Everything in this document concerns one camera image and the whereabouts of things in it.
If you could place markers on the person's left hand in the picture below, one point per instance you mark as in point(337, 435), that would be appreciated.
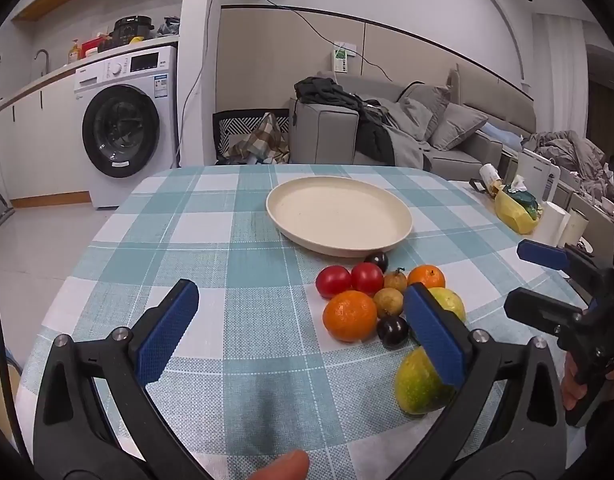
point(284, 466)

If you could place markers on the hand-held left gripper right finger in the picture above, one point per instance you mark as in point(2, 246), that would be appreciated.
point(437, 332)

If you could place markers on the plaid cloth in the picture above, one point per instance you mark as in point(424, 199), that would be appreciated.
point(262, 140)

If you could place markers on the black rice cooker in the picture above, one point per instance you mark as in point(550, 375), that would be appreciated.
point(132, 32)

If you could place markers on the black patterned basket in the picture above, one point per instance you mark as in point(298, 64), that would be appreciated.
point(222, 135)

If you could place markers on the grey sofa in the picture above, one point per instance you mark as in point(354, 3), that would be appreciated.
point(462, 160)

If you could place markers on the white washing machine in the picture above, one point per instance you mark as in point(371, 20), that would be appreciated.
point(137, 180)

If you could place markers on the grey pillow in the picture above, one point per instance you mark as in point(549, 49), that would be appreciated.
point(459, 122)
point(427, 97)

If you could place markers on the pale yellow-green guava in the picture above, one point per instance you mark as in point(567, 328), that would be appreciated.
point(449, 302)

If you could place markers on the person's right forearm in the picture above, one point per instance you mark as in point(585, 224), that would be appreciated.
point(607, 452)

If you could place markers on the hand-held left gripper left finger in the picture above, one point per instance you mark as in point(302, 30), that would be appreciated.
point(167, 332)

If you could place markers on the red box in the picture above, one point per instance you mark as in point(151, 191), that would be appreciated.
point(92, 46)

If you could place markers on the white paper roll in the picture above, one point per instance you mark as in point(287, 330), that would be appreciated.
point(577, 227)
point(552, 225)

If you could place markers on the black clothes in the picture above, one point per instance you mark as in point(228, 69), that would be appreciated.
point(327, 91)

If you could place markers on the person's right hand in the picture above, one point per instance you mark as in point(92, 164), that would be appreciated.
point(569, 385)

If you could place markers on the white kitchen cabinet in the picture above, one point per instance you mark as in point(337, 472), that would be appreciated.
point(37, 150)

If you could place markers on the chrome faucet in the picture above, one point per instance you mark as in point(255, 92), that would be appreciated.
point(42, 57)

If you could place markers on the orange soap bottle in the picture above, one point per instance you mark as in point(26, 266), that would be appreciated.
point(75, 52)

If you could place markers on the red tomato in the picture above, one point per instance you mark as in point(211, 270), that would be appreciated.
point(367, 278)
point(333, 281)

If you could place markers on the dark purple plum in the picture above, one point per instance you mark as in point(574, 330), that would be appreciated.
point(377, 260)
point(392, 331)

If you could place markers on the grey blanket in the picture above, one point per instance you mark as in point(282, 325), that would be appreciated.
point(572, 152)

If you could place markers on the yellow plastic bag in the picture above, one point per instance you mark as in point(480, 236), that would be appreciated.
point(512, 212)

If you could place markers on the white appliance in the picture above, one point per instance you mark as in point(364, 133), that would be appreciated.
point(537, 175)

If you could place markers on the cream round plate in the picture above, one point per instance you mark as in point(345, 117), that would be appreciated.
point(337, 215)

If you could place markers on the white wall device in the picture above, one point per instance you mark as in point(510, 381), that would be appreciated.
point(343, 60)

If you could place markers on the orange tangerine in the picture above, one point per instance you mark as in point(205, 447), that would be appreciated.
point(427, 276)
point(349, 316)

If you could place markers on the brown longan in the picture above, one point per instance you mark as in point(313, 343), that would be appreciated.
point(388, 301)
point(395, 280)

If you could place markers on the grey bag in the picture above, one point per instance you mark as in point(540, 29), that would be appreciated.
point(168, 26)

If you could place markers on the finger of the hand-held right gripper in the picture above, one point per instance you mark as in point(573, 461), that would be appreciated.
point(537, 307)
point(542, 254)

